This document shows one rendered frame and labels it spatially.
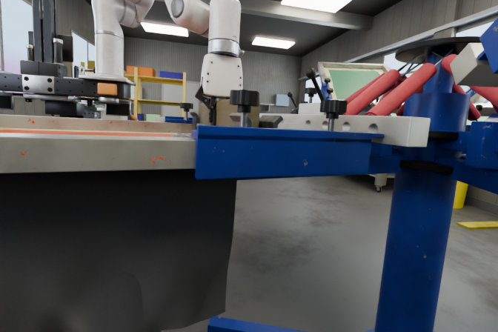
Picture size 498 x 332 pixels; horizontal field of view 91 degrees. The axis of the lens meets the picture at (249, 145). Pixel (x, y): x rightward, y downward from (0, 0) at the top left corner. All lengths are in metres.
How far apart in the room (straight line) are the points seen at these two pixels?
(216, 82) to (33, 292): 0.48
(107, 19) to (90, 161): 0.84
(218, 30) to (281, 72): 9.18
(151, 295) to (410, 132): 0.49
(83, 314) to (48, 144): 0.28
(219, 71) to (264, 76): 8.97
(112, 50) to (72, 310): 0.84
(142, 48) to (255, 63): 3.93
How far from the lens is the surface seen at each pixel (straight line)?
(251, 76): 9.46
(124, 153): 0.32
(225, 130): 0.32
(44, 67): 1.17
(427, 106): 1.10
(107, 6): 1.12
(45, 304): 0.50
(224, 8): 0.64
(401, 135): 0.48
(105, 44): 1.09
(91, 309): 0.51
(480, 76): 0.57
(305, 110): 0.77
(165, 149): 0.32
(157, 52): 9.51
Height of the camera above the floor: 1.02
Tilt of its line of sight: 7 degrees down
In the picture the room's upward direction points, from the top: 4 degrees clockwise
